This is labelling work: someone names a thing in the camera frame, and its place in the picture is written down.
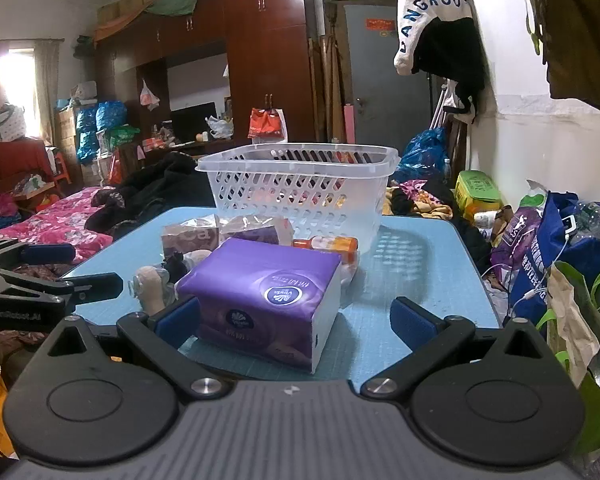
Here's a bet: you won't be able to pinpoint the orange bottle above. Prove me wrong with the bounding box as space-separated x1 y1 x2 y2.
292 236 360 266

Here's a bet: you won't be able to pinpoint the metal folding stand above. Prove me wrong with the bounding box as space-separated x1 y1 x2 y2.
427 77 461 136

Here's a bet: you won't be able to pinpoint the green and brown bag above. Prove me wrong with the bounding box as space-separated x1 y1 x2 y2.
535 255 600 466

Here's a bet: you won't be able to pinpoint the yellow patterned garment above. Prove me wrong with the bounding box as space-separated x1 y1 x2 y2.
382 182 456 221

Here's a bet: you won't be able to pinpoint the green box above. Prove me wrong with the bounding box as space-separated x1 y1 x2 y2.
452 170 503 216

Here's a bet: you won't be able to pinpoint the clear snack packet right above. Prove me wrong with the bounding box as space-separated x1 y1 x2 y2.
219 214 295 247

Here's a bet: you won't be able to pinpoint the wooden sticks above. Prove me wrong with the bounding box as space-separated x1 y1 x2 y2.
307 0 348 143

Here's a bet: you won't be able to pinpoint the small black toy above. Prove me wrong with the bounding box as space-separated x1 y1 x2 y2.
161 251 188 286

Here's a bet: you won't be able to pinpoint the purple packet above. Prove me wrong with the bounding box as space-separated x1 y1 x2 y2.
490 205 546 286

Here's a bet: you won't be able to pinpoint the large blue plastic bag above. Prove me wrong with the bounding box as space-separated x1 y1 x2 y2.
397 127 451 176

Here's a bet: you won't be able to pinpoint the magenta patterned cloth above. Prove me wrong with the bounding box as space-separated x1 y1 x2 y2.
397 180 431 201

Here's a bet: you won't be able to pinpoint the purple tissue pack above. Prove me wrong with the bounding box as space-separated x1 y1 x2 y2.
175 237 343 375

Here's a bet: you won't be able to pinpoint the brown snack packet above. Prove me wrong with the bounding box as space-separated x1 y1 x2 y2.
161 217 222 256

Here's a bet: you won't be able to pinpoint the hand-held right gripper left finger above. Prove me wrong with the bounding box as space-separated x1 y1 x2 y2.
45 296 236 403

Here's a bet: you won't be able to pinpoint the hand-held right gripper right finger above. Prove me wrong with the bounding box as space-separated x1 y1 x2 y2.
360 296 556 402

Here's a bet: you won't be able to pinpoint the curtain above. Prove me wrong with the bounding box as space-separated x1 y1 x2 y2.
32 40 63 141

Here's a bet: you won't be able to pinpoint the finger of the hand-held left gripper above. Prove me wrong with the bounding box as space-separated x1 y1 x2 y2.
0 240 77 267
0 271 124 307

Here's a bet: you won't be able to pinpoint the blue shopping bag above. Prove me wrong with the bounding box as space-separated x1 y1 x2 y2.
507 192 600 331

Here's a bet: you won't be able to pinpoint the white printed garment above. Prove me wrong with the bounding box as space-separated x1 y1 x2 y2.
393 0 476 77

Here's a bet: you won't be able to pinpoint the white plastic bag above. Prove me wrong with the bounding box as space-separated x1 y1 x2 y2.
139 79 161 111
205 115 235 140

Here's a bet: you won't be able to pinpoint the black hanging garment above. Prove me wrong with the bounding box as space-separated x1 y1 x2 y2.
412 16 487 116

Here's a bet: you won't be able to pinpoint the olive hanging jacket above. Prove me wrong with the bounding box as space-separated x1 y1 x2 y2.
540 0 600 121

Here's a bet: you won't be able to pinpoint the green plastic bag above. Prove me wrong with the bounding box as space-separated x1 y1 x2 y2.
107 125 141 148

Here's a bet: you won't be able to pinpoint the clear plastic basket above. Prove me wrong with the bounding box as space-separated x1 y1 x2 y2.
195 143 402 256

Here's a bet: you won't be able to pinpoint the small beige doll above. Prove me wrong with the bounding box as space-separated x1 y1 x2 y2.
131 265 171 317

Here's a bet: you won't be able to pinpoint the dark wooden wardrobe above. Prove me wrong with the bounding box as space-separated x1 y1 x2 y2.
92 0 321 171

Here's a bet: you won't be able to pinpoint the red and white hanging bag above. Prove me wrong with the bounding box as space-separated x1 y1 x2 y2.
247 106 288 141

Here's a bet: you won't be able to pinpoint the grey door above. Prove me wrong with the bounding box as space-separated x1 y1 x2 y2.
344 2 433 143

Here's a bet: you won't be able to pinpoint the black coat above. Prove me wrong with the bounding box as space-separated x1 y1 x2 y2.
85 152 218 236

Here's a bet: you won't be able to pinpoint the black monitor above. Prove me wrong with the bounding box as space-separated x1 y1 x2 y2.
170 101 218 142

